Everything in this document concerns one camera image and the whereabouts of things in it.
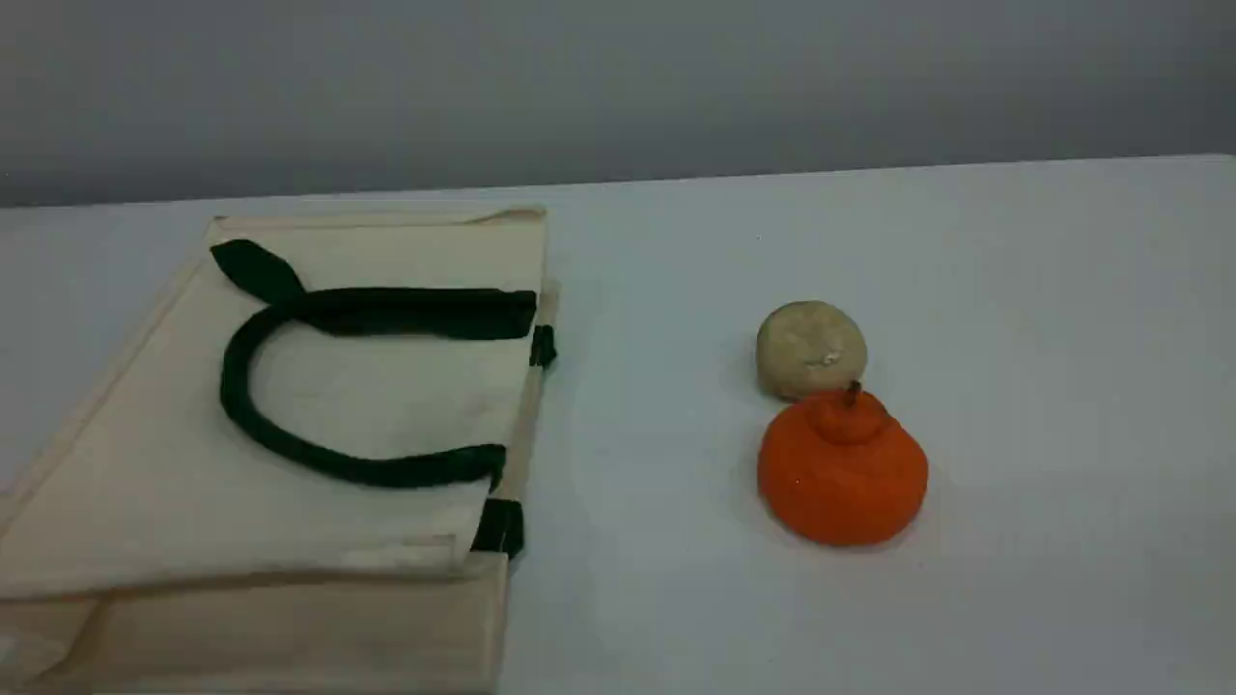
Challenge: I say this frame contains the orange with stem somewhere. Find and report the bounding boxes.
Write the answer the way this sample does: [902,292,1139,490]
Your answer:
[757,381,930,548]

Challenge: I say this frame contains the cream canvas bag green handles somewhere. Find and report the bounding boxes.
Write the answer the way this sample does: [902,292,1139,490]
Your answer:
[0,205,559,695]

